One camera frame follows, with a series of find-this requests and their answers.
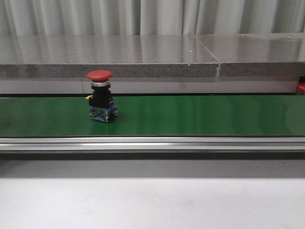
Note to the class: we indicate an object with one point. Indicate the red push button middle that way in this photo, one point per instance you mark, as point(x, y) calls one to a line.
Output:
point(102, 106)

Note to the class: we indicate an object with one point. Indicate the green conveyor belt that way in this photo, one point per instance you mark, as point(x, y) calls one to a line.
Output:
point(156, 115)

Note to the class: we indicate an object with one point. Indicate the grey stone countertop slab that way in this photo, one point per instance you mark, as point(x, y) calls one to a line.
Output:
point(131, 56)

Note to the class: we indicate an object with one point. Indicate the right grey stone slab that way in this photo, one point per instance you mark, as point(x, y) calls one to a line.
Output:
point(280, 55)

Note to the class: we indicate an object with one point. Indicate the white cabinet front panel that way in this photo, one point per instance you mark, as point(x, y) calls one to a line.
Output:
point(197, 85)

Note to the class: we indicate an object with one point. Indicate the red box at right edge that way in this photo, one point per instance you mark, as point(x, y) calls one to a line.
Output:
point(301, 89)

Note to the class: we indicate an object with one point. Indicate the grey pleated curtain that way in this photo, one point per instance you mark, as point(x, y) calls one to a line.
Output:
point(150, 17)

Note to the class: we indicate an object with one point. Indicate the aluminium conveyor side rail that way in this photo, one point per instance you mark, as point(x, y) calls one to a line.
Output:
point(155, 143)

